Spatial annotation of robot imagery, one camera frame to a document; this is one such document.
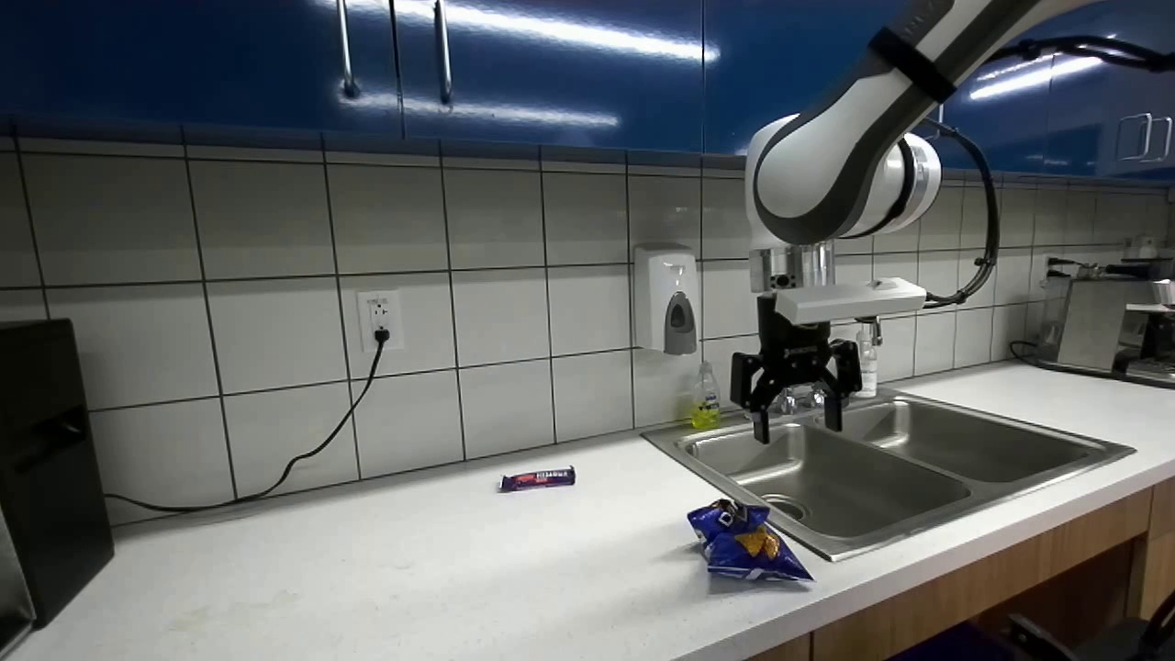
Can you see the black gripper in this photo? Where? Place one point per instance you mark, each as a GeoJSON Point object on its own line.
{"type": "Point", "coordinates": [797, 352]}

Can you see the blue snack packet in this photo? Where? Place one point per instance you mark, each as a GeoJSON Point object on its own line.
{"type": "Point", "coordinates": [746, 546]}

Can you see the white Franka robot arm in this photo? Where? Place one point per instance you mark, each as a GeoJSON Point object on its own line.
{"type": "Point", "coordinates": [845, 148]}

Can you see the stainless steel double sink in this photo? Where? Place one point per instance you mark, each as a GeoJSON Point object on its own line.
{"type": "Point", "coordinates": [883, 473]}

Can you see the white pump soap bottle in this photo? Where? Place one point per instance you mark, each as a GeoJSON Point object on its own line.
{"type": "Point", "coordinates": [871, 361]}

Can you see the wooden base cabinet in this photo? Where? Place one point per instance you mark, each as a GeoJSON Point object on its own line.
{"type": "Point", "coordinates": [980, 589]}

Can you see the dark blue candy bar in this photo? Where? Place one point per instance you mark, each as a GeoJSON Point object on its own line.
{"type": "Point", "coordinates": [539, 480]}

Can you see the steel espresso machine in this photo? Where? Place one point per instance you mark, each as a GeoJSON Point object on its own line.
{"type": "Point", "coordinates": [1108, 319]}

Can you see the blue cabinet door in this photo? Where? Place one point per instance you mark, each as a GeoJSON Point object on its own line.
{"type": "Point", "coordinates": [186, 62]}
{"type": "Point", "coordinates": [590, 75]}
{"type": "Point", "coordinates": [1068, 121]}

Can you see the black box appliance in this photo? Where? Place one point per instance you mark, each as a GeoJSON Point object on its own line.
{"type": "Point", "coordinates": [49, 465]}

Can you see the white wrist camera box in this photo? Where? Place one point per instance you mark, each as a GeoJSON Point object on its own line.
{"type": "Point", "coordinates": [850, 300]}

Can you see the white wall soap dispenser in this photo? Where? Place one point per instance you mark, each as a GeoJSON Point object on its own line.
{"type": "Point", "coordinates": [667, 300]}

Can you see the white wall power outlet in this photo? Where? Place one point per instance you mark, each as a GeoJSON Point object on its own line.
{"type": "Point", "coordinates": [380, 319]}

